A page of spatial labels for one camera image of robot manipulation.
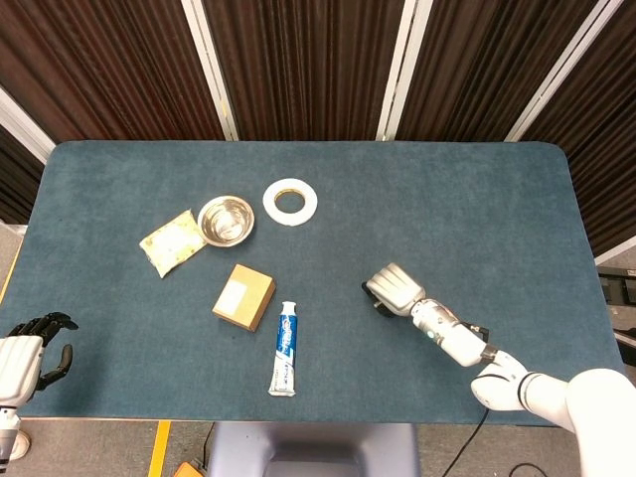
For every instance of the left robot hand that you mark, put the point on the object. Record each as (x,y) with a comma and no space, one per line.
(20,363)

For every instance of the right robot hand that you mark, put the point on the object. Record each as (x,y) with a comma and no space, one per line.
(395,288)

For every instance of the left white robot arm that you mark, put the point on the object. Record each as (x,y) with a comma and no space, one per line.
(7,437)

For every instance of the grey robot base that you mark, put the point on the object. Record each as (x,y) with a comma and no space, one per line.
(318,442)

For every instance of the blue felt table cover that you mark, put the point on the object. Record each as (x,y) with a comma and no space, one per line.
(397,199)

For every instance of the blue white toothpaste tube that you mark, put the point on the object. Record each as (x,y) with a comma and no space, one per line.
(285,348)

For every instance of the brown cardboard box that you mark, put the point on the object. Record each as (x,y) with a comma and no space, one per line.
(243,297)

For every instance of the white tape roll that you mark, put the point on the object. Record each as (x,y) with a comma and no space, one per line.
(268,201)

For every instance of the yellow floor tape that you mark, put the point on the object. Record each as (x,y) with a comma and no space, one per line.
(160,447)

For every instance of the brown corrugated partition panel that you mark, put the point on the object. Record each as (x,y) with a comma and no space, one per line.
(472,59)
(308,59)
(15,189)
(606,124)
(99,59)

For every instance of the stainless steel bowl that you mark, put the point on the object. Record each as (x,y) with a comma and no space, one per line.
(226,221)

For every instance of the yellow white snack packet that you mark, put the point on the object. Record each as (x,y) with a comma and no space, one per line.
(171,243)

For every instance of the orange object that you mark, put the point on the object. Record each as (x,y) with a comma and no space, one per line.
(191,469)

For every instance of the black equipment rack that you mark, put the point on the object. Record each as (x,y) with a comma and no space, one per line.
(618,298)

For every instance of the white partition post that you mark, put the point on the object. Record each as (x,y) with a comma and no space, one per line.
(400,69)
(616,253)
(211,64)
(560,69)
(25,126)

